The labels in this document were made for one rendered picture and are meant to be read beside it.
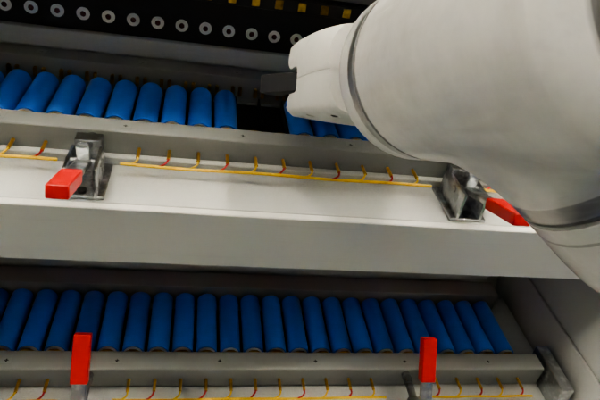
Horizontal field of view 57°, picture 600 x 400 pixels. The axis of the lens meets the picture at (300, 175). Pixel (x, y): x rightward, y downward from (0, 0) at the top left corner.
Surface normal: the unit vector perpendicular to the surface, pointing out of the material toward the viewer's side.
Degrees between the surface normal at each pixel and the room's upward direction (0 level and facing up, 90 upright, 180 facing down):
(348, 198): 21
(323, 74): 90
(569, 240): 134
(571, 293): 90
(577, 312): 90
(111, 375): 111
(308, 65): 94
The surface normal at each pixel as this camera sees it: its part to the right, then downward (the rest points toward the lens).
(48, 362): 0.17, -0.83
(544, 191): -0.47, 0.82
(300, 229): 0.13, 0.55
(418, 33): -0.98, -0.02
